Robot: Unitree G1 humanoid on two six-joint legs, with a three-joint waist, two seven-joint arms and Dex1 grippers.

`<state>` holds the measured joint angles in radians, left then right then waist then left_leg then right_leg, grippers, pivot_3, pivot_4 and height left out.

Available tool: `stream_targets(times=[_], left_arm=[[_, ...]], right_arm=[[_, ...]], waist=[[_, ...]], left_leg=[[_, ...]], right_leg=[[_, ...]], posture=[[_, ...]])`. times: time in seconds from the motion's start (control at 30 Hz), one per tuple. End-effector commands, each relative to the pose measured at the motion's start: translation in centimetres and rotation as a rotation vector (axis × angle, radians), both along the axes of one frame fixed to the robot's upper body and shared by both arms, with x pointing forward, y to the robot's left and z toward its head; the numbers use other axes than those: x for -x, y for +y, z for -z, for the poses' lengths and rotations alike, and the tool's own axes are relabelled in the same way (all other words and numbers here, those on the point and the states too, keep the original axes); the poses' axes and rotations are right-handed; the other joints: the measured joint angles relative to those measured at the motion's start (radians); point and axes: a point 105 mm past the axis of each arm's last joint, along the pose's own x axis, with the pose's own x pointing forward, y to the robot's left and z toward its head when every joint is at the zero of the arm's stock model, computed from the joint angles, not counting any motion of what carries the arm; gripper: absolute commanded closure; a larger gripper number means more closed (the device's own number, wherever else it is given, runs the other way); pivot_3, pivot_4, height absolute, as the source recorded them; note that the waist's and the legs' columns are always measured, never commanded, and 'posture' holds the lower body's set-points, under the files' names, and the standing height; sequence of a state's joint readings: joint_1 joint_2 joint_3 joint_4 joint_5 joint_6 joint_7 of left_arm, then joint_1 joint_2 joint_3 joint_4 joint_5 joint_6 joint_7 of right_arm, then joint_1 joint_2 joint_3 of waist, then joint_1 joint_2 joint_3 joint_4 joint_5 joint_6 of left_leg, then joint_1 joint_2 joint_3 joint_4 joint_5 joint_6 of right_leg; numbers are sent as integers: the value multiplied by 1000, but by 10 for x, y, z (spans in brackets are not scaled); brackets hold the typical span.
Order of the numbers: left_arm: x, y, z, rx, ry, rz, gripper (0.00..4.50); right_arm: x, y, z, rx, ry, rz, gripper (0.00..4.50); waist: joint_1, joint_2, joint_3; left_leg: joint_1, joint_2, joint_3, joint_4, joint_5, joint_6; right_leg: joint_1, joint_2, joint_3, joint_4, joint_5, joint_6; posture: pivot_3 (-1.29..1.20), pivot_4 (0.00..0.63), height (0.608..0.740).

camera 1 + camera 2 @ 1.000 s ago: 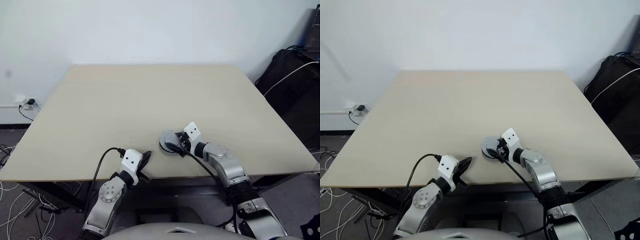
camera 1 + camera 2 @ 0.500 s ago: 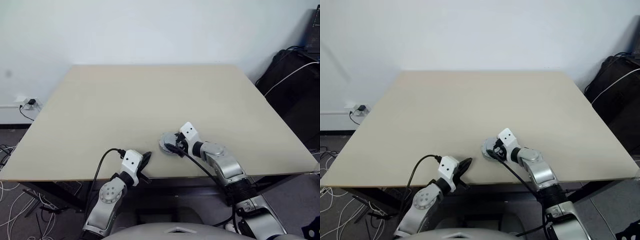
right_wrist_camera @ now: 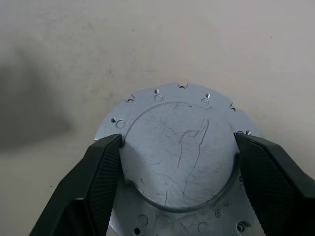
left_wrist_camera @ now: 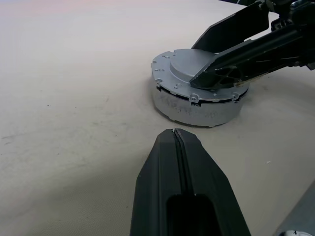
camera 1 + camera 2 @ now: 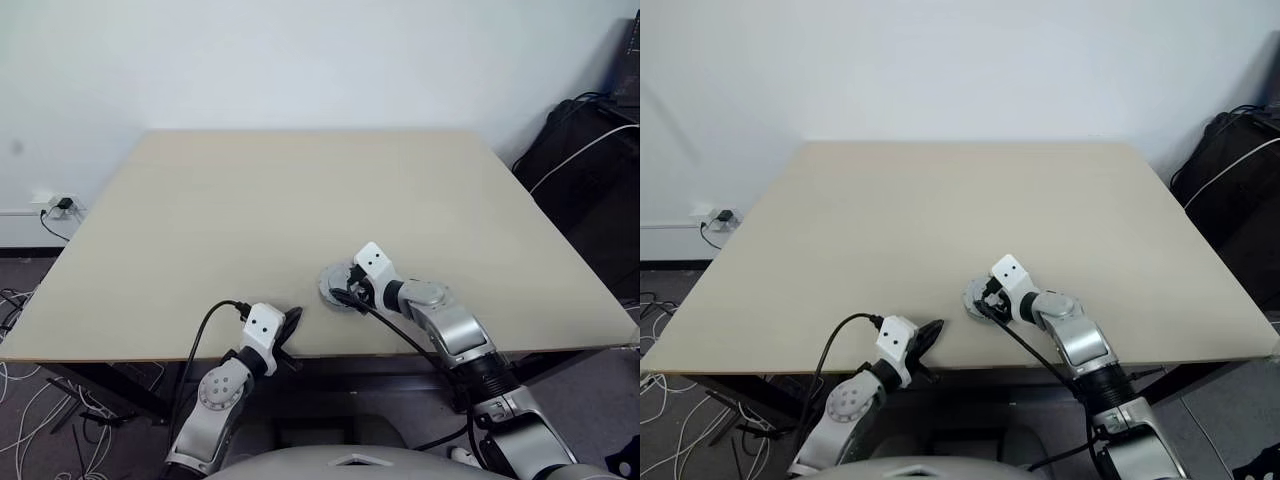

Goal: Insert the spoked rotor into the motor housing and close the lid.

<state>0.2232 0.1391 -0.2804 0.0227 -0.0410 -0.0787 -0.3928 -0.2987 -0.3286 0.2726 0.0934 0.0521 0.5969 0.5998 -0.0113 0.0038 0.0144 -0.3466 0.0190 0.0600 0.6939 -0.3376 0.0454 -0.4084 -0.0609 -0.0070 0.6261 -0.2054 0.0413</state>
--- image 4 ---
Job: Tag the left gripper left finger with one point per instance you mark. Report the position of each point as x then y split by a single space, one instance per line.
157 184

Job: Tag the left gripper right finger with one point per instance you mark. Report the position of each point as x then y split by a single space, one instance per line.
211 177

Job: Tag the silver round motor lid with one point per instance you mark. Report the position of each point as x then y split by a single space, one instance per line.
182 64

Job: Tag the silver round motor housing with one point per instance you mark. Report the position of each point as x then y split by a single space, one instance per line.
197 113

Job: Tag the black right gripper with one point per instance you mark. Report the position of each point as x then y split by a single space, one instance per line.
295 13

